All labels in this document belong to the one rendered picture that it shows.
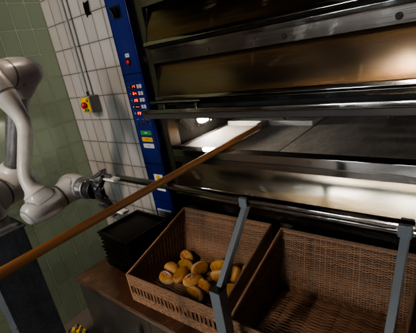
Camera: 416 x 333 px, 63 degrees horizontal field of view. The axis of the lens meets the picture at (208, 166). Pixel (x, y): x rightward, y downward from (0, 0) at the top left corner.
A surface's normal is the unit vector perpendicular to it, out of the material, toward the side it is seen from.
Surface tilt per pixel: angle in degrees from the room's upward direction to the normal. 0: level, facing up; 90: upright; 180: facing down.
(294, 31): 90
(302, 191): 70
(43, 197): 60
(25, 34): 90
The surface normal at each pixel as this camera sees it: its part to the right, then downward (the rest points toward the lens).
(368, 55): -0.63, 0.02
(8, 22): 0.77, 0.08
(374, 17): -0.61, 0.36
